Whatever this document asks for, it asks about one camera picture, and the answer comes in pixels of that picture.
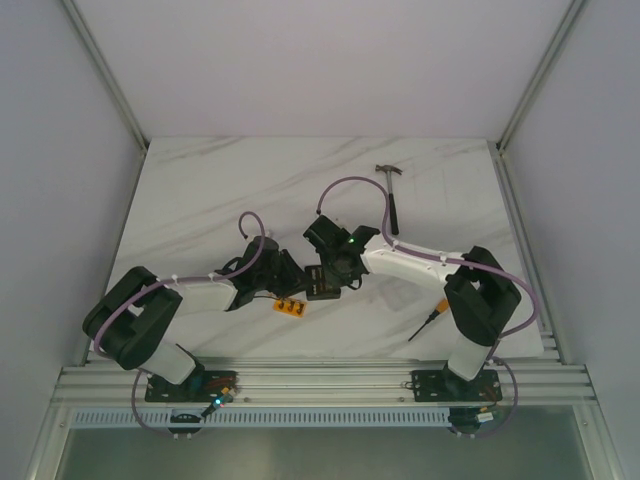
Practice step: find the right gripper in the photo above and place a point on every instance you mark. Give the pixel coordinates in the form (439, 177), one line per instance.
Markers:
(338, 280)

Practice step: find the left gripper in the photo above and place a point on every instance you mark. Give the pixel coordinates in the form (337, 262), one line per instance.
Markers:
(288, 272)

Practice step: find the black fuse box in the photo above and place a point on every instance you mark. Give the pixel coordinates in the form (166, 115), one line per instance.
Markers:
(320, 288)

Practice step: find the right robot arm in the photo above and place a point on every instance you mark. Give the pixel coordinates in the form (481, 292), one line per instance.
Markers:
(481, 296)

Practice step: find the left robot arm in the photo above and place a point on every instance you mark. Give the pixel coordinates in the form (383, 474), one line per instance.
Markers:
(130, 322)

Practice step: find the orange terminal block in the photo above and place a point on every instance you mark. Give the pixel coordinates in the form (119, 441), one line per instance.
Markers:
(290, 306)

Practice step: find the claw hammer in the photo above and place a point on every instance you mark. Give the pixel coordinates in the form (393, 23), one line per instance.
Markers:
(389, 171)

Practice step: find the orange handled screwdriver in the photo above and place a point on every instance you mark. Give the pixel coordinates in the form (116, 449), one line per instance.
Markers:
(439, 309)

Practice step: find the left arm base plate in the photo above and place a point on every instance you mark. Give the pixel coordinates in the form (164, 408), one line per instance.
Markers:
(200, 387)

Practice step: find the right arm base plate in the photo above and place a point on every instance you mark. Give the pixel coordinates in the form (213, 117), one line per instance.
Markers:
(429, 386)

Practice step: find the aluminium rail frame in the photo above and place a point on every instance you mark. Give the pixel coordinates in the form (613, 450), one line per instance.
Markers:
(326, 382)

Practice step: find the white cable duct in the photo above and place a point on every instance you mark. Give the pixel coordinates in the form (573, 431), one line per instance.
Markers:
(158, 418)

